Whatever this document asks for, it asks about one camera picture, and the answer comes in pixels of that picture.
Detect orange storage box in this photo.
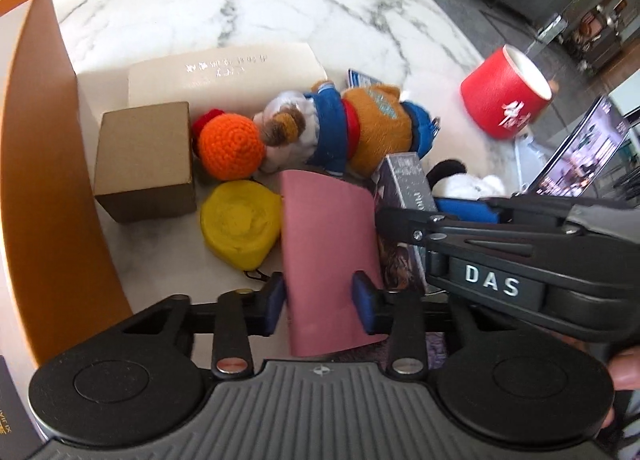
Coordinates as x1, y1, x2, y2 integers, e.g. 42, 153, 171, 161
0, 0, 133, 368

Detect dark purple patterned box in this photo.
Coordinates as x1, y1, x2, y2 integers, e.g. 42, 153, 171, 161
372, 152, 443, 296

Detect pink card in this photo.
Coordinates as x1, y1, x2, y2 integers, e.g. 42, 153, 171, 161
279, 169, 390, 358

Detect yellow round pouch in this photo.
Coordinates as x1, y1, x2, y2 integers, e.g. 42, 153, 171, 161
200, 180, 283, 286

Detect red cylinder container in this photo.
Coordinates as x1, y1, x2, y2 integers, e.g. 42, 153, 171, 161
460, 44, 553, 141

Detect plush toy in blue clothes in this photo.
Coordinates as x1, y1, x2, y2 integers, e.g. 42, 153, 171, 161
252, 81, 441, 176

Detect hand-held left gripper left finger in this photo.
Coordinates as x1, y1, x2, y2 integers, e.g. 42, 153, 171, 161
117, 282, 288, 378

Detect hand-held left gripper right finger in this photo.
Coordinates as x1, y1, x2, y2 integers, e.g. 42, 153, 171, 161
351, 271, 506, 377

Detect black and white panda plush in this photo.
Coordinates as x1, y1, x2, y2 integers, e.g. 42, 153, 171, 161
427, 158, 506, 201

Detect brown cardboard box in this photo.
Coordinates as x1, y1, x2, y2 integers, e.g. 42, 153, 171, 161
94, 101, 197, 224

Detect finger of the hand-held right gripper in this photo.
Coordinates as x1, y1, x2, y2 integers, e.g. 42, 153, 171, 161
434, 194, 591, 226
374, 207, 576, 261

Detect black box with gold print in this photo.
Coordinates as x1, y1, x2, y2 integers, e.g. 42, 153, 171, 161
0, 355, 43, 443

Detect orange crochet ball toy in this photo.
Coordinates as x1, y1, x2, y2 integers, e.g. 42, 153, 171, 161
191, 109, 267, 180

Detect long cream box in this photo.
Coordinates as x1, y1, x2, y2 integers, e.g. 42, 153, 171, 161
126, 41, 328, 108

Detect person's right hand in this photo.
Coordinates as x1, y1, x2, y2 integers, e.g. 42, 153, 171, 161
597, 346, 640, 433

